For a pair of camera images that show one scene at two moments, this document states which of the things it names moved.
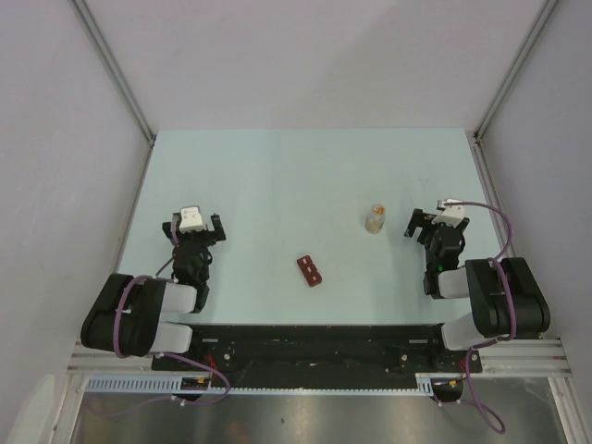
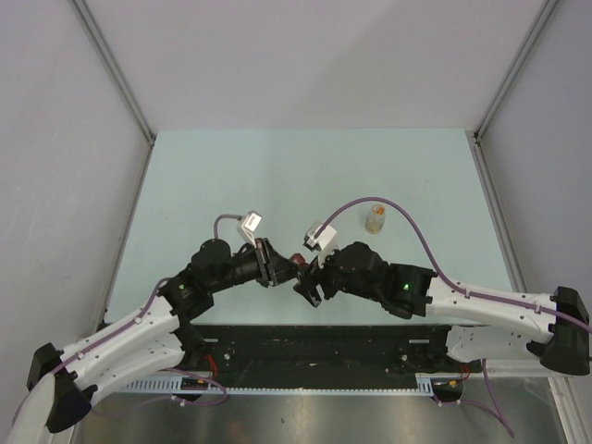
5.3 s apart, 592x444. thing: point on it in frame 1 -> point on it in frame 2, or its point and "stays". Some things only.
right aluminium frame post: (477, 135) stays
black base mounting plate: (323, 355) stays
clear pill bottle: (376, 218) stays
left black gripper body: (202, 240) -> (257, 264)
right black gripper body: (427, 241) -> (329, 277)
